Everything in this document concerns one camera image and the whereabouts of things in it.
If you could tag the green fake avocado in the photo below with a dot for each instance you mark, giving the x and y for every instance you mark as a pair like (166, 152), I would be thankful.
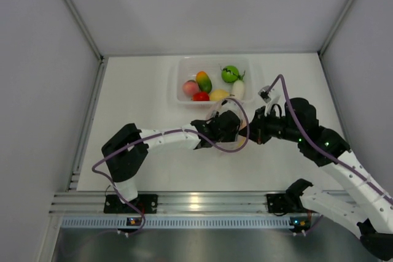
(203, 81)

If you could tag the clear plastic perforated bin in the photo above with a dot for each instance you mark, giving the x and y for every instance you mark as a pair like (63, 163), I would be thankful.
(188, 67)

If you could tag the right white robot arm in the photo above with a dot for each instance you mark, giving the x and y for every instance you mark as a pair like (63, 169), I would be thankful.
(369, 218)

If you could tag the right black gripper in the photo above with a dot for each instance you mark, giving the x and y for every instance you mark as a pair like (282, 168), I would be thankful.
(258, 126)

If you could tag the pink fake peach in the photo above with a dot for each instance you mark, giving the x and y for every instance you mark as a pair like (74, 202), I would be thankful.
(190, 88)

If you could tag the clear zip top bag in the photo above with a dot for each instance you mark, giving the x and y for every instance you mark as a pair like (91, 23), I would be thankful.
(225, 119)

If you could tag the pale yellow fake pear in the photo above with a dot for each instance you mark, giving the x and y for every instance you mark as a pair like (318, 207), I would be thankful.
(218, 94)

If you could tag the red fake apple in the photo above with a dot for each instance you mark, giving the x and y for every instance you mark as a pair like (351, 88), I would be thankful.
(201, 96)

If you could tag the white slotted cable duct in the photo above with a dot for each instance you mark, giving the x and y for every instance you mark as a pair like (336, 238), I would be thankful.
(155, 222)

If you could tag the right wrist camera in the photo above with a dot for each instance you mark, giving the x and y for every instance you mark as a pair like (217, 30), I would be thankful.
(270, 97)

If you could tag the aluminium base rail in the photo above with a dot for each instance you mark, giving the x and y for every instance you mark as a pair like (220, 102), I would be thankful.
(166, 202)

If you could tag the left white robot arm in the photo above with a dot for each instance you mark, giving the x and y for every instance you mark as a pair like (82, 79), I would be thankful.
(198, 134)

